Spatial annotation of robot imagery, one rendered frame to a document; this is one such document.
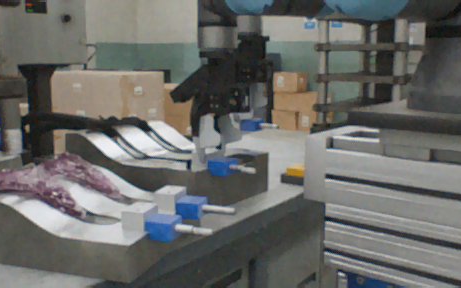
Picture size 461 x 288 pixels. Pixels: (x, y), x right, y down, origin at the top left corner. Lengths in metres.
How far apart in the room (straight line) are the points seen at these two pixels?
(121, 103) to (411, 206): 4.38
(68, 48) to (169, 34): 7.98
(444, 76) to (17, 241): 0.61
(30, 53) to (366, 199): 1.31
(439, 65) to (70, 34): 1.42
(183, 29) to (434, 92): 9.03
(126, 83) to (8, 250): 4.17
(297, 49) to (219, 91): 7.37
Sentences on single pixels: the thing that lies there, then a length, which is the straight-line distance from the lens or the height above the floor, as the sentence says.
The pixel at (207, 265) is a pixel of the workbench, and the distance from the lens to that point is 1.05.
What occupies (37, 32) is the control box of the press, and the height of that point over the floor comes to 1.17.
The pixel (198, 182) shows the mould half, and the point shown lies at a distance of 1.01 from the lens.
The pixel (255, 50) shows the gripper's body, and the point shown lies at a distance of 1.31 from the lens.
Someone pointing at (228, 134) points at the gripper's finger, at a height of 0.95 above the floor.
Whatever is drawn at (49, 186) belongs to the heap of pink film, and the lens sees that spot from 0.88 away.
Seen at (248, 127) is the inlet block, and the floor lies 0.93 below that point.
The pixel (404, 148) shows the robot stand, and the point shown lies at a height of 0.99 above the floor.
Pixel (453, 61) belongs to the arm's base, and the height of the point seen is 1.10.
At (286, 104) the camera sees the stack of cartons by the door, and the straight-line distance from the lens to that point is 8.02.
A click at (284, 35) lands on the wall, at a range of 8.46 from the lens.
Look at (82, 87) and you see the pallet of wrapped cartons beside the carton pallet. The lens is 5.29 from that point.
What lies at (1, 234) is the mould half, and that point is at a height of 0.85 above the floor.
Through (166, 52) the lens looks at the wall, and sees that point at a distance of 9.88.
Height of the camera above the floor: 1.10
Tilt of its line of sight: 10 degrees down
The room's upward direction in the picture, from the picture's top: straight up
